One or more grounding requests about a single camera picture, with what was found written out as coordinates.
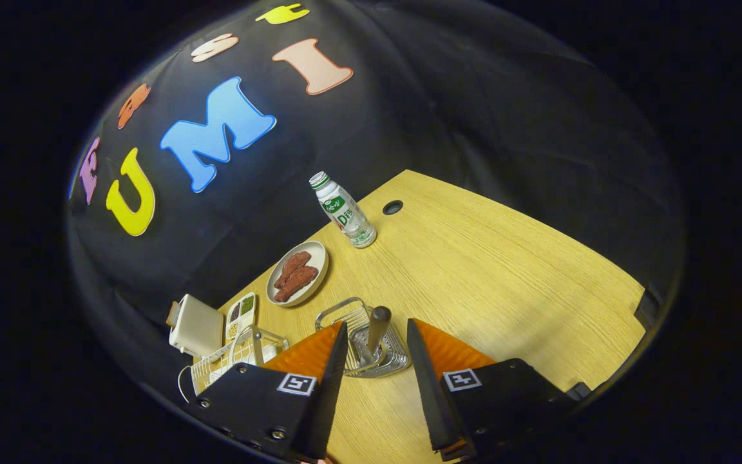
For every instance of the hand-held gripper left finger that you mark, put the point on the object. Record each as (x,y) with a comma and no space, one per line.
(329,399)

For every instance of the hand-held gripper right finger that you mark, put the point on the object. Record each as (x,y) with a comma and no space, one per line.
(429,399)

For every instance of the beige round plate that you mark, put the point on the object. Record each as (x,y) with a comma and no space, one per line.
(316,258)

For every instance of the white divided bean tray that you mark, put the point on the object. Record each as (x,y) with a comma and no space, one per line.
(242,322)

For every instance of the brown meat piece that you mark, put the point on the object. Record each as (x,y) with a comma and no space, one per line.
(299,283)
(292,267)

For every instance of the white toaster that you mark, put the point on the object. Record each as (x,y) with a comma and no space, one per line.
(197,328)

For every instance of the brown bread slice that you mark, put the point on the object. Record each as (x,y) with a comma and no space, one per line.
(172,317)

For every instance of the white green label drink bottle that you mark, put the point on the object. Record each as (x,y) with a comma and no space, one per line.
(345,212)

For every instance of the black table grommet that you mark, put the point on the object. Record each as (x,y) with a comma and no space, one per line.
(393,207)

